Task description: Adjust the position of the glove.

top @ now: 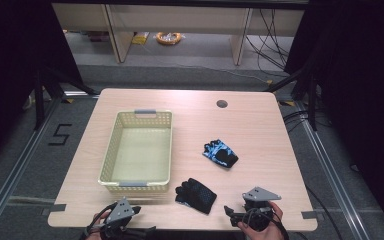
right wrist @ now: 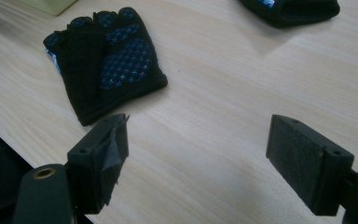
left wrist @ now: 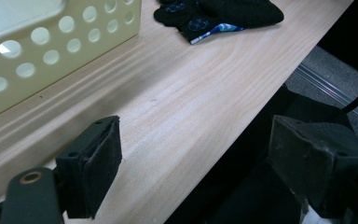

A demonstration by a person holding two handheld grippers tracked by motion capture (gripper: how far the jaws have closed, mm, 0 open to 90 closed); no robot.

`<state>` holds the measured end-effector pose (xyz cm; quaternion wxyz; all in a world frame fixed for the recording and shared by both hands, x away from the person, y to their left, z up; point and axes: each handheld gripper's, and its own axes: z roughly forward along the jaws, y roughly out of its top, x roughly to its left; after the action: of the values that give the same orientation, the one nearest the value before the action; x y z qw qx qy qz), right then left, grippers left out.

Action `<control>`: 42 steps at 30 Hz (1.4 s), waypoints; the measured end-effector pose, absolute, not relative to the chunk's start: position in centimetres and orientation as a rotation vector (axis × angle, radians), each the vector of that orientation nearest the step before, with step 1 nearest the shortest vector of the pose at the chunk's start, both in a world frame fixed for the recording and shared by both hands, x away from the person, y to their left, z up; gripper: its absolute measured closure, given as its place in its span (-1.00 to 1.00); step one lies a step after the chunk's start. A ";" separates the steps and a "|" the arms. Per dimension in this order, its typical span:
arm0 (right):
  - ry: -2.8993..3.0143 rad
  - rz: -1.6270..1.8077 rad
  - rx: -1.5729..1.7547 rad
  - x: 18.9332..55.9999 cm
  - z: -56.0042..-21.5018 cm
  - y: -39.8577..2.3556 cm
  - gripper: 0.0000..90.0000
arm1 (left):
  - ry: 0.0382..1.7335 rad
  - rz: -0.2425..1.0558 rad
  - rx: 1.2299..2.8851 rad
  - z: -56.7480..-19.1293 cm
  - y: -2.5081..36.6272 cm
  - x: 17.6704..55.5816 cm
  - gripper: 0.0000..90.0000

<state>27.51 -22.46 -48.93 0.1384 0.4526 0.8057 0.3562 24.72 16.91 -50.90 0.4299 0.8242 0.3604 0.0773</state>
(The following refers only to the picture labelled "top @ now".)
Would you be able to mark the black curtain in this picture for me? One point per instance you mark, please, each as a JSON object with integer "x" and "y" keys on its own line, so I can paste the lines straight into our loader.
{"x": 16, "y": 66}
{"x": 356, "y": 100}

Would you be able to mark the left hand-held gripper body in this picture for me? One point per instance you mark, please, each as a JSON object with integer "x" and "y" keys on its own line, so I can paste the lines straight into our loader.
{"x": 120, "y": 210}

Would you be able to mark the person's left hand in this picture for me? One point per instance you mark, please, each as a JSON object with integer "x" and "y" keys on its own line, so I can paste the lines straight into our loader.
{"x": 95, "y": 230}

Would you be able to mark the aluminium floor rail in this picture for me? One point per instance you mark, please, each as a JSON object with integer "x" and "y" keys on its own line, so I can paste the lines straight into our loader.
{"x": 16, "y": 166}
{"x": 330, "y": 166}

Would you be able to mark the yellow packet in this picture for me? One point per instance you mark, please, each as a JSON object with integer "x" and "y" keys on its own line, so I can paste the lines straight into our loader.
{"x": 140, "y": 38}

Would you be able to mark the person's right hand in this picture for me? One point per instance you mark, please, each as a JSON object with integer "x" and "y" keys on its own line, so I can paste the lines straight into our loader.
{"x": 273, "y": 230}

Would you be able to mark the blue and black glove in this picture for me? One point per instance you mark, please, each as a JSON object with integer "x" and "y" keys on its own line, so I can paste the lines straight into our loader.
{"x": 220, "y": 154}

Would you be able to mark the black metal stand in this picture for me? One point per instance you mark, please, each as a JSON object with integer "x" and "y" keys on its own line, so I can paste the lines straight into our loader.
{"x": 46, "y": 93}
{"x": 305, "y": 96}

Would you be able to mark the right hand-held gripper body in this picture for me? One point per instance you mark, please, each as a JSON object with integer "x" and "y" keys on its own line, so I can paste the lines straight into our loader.
{"x": 258, "y": 206}

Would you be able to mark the grey round table grommet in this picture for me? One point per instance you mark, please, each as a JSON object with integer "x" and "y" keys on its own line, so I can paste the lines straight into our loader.
{"x": 222, "y": 103}

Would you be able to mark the grey tape piece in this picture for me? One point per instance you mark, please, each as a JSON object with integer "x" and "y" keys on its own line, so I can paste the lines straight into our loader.
{"x": 310, "y": 215}
{"x": 58, "y": 208}

